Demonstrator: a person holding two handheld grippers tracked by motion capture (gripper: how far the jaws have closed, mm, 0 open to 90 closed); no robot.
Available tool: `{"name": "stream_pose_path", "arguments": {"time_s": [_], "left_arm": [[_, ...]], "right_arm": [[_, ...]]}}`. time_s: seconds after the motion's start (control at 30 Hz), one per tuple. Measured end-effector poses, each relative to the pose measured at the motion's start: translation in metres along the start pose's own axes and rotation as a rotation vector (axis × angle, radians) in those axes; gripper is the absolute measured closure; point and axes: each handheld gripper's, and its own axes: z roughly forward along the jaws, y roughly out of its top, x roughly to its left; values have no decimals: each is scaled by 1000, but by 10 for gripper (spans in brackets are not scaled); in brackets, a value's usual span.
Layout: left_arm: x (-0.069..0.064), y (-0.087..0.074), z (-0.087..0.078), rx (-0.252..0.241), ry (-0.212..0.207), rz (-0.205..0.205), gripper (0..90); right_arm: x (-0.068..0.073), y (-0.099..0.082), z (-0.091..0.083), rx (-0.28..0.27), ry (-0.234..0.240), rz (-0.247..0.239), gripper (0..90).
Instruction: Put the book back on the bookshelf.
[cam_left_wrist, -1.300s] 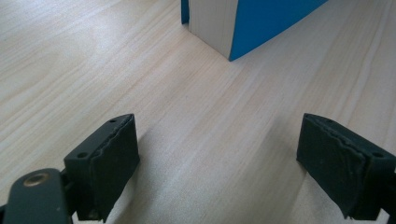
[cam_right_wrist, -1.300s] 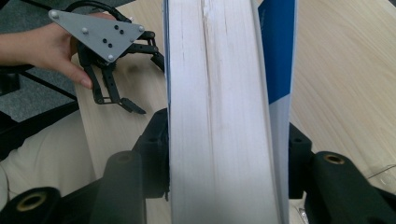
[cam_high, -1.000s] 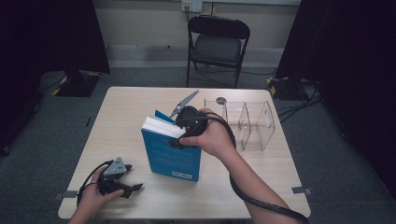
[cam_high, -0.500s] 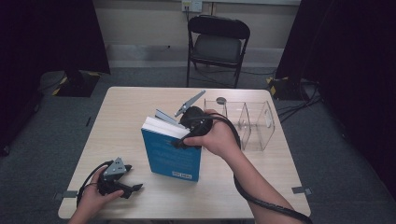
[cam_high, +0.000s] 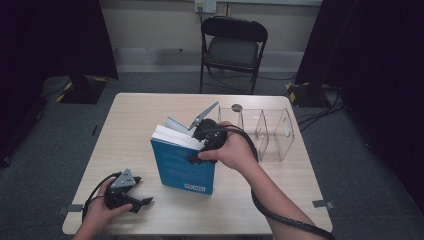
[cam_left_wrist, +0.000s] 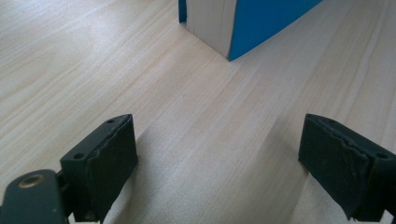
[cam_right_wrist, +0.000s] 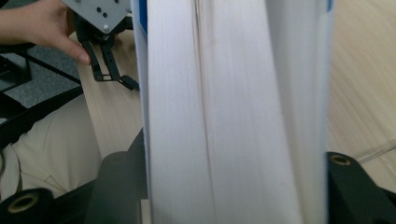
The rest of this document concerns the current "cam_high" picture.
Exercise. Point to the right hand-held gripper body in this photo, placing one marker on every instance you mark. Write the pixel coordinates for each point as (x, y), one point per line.
(210, 131)

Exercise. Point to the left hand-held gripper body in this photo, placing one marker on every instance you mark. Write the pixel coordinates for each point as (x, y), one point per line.
(121, 190)

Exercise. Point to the blue book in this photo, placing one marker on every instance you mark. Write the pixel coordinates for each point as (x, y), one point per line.
(183, 160)

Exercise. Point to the clear acrylic book rack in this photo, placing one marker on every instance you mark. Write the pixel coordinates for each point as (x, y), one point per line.
(273, 133)

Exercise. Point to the person's left hand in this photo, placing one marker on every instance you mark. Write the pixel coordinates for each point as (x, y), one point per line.
(101, 213)

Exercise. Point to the person's right hand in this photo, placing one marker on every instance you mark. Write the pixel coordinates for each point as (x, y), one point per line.
(235, 150)

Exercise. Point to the dark round table disc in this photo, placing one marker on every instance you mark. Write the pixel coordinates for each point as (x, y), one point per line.
(236, 107)

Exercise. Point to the grey tape strip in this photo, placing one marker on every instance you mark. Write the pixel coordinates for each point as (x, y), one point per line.
(322, 204)
(71, 208)

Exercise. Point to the black folding chair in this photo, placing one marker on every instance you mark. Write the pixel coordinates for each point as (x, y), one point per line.
(233, 50)

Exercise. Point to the stand base with striped tape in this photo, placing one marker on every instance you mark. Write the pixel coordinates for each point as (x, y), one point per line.
(306, 95)
(80, 90)

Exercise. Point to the black curtain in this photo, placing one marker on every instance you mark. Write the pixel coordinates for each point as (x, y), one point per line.
(373, 66)
(40, 50)

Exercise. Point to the white wall outlet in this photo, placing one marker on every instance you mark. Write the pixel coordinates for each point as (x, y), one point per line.
(205, 6)

